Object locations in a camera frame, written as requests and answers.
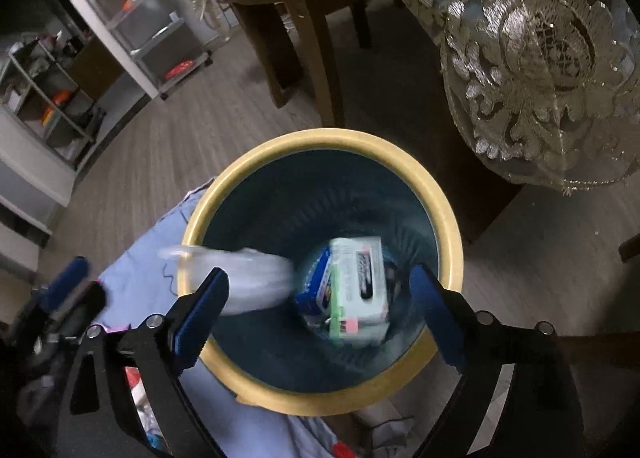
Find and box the clear plastic wrapper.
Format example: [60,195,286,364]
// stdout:
[158,245,296,316]

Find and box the yellow rimmed teal trash bin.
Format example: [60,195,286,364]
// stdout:
[175,128,463,416]

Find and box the light blue cartoon blanket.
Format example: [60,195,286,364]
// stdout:
[99,182,356,457]

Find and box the white green medicine box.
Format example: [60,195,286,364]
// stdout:
[329,236,390,346]

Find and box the blue white small package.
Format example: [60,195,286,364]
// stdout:
[294,245,331,328]

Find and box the metal kitchen shelf rack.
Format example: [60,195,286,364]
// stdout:
[1,34,105,170]

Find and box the grey rolling storage cart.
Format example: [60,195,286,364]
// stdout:
[86,0,210,100]

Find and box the lace embroidered teal tablecloth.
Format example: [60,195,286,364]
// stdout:
[402,0,639,193]

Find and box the brown wooden chair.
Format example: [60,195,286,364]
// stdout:
[228,0,372,127]

